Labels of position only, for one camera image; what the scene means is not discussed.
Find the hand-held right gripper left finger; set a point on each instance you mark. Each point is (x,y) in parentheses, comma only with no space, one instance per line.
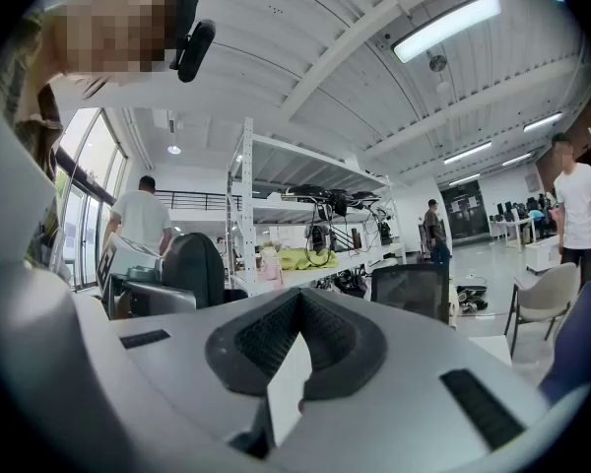
(177,387)

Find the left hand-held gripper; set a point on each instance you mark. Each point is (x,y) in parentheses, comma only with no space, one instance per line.
(128,256)

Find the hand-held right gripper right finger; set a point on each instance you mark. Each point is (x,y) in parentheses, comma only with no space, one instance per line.
(404,397)

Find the black metal railing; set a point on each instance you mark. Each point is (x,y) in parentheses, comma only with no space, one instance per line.
(197,197)

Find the black mesh office chair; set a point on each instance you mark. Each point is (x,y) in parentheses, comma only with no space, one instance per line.
(409,289)

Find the pink water bottle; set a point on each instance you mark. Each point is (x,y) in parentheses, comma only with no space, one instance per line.
(271,266)

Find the white metal shelving rack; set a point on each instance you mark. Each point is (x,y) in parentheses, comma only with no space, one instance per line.
(247,190)

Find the yellow-green cloth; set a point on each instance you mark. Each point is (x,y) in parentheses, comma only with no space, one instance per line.
(300,260)

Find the round ceiling lamp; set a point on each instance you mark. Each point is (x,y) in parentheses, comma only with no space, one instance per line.
(174,149)

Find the large glass window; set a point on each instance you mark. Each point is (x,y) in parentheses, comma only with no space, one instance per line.
(91,165)

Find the beige shell chair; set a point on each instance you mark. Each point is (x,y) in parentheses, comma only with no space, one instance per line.
(546,296)

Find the black electronic device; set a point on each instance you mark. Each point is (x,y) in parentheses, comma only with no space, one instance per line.
(310,192)

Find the blue padded chair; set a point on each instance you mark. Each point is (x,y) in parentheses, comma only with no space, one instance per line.
(583,343)

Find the black double door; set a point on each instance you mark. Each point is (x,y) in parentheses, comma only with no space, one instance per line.
(463,210)

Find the white low cart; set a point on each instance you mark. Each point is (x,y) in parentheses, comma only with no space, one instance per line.
(544,256)

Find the white office desk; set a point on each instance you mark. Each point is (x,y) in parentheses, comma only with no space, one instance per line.
(509,224)

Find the ceiling strip light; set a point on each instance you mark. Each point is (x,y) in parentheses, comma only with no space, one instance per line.
(464,180)
(543,122)
(468,153)

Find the yellow plaid shirt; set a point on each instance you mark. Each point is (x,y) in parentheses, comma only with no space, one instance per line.
(17,82)

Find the person's head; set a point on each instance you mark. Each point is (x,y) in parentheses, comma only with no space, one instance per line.
(113,22)

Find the large ceiling light panel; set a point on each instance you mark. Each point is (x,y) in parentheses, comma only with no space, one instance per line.
(445,27)

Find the black head-worn camera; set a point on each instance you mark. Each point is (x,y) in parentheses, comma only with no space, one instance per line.
(196,49)

